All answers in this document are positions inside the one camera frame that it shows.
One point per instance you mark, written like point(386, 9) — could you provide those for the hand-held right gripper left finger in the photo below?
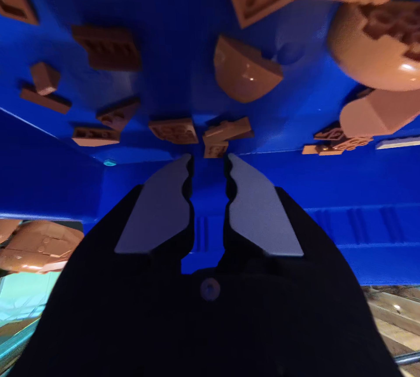
point(154, 212)

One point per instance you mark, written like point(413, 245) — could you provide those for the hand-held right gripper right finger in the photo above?
point(262, 216)

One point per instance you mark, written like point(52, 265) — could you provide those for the brown studded lego plate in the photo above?
point(215, 149)

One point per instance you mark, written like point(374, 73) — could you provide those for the pile of brown lego pieces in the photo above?
point(246, 71)

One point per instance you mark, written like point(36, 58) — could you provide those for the blue plastic bin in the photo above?
point(180, 6)

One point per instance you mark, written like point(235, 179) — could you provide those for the small teal lego stud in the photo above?
point(110, 163)

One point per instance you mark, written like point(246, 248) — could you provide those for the brown lego body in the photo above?
point(39, 245)

